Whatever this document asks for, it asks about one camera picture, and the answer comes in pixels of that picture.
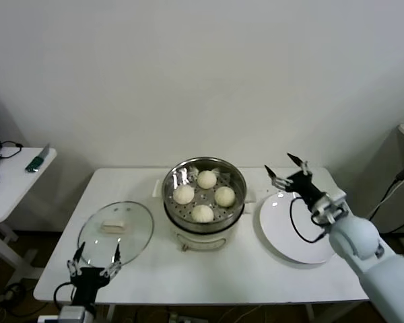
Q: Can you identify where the white round plate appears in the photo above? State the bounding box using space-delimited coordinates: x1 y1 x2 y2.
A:
258 191 337 264

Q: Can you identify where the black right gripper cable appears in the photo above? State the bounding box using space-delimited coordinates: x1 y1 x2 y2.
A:
289 198 328 244

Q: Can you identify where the white floor plug with cable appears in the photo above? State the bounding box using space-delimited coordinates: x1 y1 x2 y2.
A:
0 283 22 304

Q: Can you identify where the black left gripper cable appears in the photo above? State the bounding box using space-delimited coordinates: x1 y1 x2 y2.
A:
53 282 77 309

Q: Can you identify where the white steamed baozi bun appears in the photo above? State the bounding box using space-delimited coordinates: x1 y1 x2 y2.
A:
172 185 195 205
197 170 217 189
214 186 236 207
191 204 214 223

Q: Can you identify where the stainless steel steamer basket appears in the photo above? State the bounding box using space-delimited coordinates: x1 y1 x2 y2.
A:
161 155 248 236

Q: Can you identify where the glass lid with white handle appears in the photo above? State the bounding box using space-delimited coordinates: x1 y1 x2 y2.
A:
77 201 155 270

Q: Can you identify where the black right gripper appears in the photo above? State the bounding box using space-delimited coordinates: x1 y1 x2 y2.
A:
264 153 327 207

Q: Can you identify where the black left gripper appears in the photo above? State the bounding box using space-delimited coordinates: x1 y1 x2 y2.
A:
65 242 123 306

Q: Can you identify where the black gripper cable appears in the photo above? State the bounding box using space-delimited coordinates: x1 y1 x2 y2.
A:
289 198 328 244
53 282 77 309

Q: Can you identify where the green handled knife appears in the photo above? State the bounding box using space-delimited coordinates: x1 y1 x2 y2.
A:
24 143 51 174

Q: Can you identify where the thin black laptop cable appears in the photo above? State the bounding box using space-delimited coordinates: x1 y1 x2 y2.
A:
0 140 24 159

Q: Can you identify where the white electric cooker base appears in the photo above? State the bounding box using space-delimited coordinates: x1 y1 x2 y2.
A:
152 179 257 254

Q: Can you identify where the white side table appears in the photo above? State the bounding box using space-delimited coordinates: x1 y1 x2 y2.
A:
0 147 59 280

